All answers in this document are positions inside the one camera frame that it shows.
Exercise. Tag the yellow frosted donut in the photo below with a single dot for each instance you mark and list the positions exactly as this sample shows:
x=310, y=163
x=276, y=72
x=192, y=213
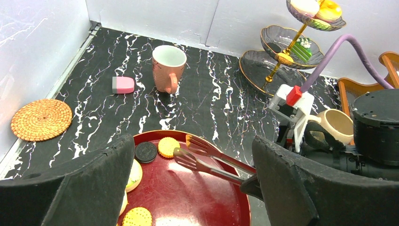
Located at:
x=135, y=177

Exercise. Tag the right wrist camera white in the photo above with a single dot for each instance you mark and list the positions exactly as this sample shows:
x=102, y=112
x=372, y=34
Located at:
x=294, y=106

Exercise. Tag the yellow biscuit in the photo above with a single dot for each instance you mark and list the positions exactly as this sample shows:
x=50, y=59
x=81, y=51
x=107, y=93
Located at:
x=166, y=147
x=138, y=216
x=189, y=141

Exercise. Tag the blue white donut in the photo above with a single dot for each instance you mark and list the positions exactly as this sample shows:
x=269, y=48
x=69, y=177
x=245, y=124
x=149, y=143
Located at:
x=124, y=204

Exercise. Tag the pink mug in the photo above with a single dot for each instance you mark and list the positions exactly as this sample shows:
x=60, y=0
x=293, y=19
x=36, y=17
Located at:
x=168, y=63

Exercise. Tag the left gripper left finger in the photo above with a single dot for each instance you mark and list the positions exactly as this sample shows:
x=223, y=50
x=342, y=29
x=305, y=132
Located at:
x=85, y=191

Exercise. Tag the woven coaster left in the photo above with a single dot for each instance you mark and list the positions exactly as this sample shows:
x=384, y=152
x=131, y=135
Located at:
x=41, y=120

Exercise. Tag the orange donut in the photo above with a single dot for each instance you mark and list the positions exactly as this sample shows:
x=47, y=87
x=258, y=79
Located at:
x=329, y=11

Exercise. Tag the green triangular cake slice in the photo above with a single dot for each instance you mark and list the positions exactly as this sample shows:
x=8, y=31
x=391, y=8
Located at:
x=302, y=49

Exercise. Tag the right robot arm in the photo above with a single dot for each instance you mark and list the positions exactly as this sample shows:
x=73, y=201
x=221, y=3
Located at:
x=376, y=127

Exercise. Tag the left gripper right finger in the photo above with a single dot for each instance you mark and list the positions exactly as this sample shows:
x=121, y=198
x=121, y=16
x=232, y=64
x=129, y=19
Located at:
x=298, y=191

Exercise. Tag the black cookie upper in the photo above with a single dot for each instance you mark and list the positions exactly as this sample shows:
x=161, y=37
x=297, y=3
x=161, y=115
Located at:
x=145, y=152

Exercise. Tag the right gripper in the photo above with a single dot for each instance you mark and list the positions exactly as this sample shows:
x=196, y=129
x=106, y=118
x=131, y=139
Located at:
x=320, y=146

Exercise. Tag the metal tongs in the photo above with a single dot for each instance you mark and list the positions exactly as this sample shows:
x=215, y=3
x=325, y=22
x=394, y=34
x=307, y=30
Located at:
x=202, y=157

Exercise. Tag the green macaron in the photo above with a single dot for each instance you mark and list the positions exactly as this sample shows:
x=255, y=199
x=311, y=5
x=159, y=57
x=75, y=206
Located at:
x=321, y=25

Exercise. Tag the pink grey eraser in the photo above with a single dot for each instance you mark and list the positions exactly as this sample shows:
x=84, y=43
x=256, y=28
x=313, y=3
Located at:
x=122, y=85

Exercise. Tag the three-tier glass cake stand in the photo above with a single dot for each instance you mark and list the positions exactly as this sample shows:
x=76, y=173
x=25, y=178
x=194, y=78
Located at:
x=265, y=70

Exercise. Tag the orange wooden rack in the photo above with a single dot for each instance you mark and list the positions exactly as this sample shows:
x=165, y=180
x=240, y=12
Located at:
x=350, y=90

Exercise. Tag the beige mug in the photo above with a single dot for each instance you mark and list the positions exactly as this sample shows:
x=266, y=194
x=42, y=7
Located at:
x=337, y=123

